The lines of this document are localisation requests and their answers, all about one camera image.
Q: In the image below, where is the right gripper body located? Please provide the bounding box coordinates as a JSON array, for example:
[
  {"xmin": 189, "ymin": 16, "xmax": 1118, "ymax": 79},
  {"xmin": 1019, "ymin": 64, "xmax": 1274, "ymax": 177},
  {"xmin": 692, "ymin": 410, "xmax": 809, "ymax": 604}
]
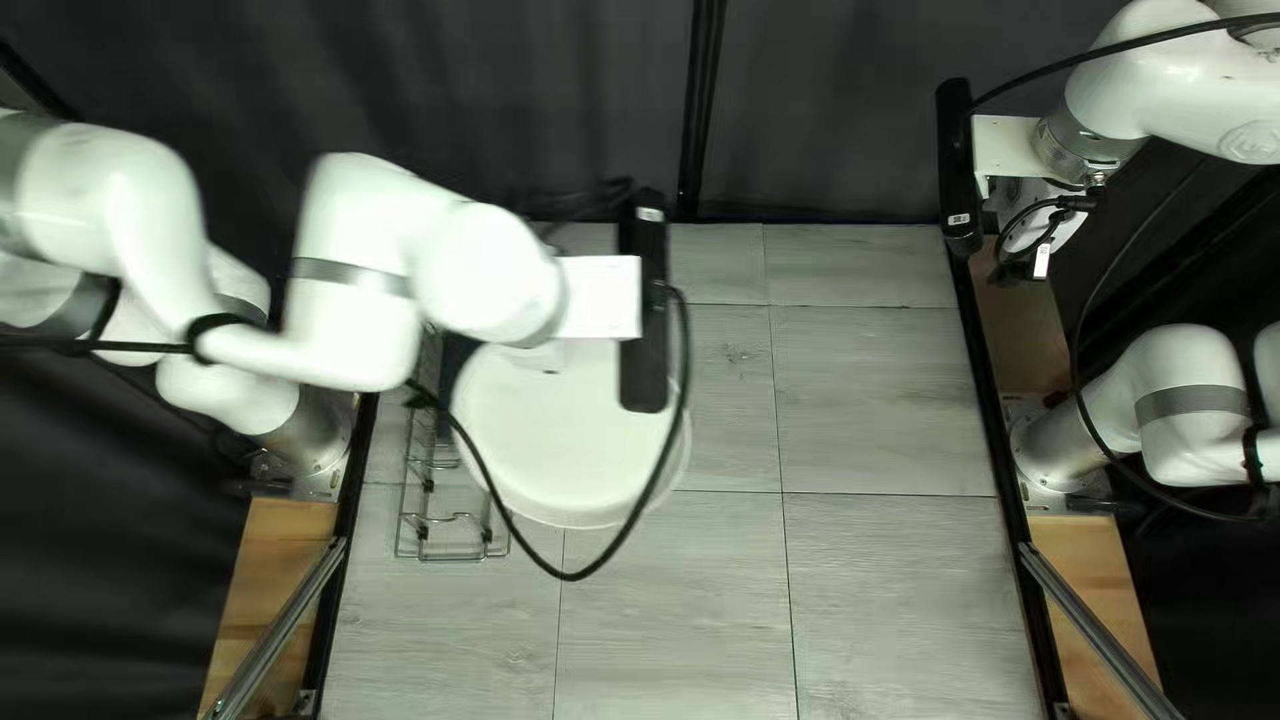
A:
[{"xmin": 970, "ymin": 115, "xmax": 1093, "ymax": 257}]

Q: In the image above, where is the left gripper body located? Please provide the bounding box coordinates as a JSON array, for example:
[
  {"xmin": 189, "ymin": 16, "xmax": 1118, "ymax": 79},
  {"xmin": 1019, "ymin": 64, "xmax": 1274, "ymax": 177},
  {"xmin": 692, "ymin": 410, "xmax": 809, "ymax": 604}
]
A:
[{"xmin": 558, "ymin": 254, "xmax": 644, "ymax": 342}]

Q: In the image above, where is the pale plate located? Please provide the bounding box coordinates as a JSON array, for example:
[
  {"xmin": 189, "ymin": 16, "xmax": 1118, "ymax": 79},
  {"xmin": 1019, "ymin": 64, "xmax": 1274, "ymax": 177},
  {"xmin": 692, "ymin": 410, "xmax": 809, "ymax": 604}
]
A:
[{"xmin": 448, "ymin": 335, "xmax": 693, "ymax": 531}]

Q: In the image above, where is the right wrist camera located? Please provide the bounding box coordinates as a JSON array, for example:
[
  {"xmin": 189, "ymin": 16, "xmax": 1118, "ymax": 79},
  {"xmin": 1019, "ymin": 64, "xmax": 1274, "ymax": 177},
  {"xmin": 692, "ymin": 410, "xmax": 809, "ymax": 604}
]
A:
[{"xmin": 934, "ymin": 78, "xmax": 985, "ymax": 259}]

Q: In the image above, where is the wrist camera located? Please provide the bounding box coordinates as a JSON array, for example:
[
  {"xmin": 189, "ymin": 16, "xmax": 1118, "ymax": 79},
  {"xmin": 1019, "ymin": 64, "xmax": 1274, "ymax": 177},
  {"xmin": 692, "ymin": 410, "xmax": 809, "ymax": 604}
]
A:
[
  {"xmin": 618, "ymin": 188, "xmax": 673, "ymax": 415},
  {"xmin": 934, "ymin": 78, "xmax": 985, "ymax": 259}
]

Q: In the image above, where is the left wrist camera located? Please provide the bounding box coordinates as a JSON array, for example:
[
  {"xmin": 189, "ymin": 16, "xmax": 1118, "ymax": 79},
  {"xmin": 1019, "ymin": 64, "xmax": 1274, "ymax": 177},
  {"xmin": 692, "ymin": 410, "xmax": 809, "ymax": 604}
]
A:
[{"xmin": 618, "ymin": 188, "xmax": 673, "ymax": 415}]

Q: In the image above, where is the black cable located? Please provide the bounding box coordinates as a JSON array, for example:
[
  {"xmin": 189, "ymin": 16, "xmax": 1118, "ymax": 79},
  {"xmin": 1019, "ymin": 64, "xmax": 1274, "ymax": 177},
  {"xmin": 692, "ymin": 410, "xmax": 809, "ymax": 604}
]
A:
[
  {"xmin": 0, "ymin": 285, "xmax": 694, "ymax": 583},
  {"xmin": 965, "ymin": 10, "xmax": 1280, "ymax": 526}
]

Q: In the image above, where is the wire dish rack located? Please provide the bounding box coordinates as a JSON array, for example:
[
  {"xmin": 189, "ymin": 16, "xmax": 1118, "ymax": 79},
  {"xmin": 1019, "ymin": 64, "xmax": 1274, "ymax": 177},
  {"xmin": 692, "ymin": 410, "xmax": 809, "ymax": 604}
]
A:
[{"xmin": 393, "ymin": 325, "xmax": 513, "ymax": 563}]

